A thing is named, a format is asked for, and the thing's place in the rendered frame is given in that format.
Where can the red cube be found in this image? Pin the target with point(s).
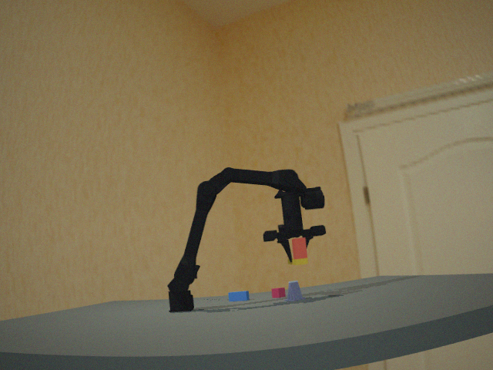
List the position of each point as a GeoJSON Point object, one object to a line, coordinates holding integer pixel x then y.
{"type": "Point", "coordinates": [278, 292]}

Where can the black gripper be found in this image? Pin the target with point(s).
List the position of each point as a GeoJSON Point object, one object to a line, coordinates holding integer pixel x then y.
{"type": "Point", "coordinates": [293, 222]}

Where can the yellow bar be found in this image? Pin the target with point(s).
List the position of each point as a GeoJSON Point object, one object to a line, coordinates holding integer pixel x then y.
{"type": "Point", "coordinates": [299, 252]}

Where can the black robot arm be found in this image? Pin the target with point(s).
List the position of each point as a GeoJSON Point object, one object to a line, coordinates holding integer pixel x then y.
{"type": "Point", "coordinates": [180, 298]}

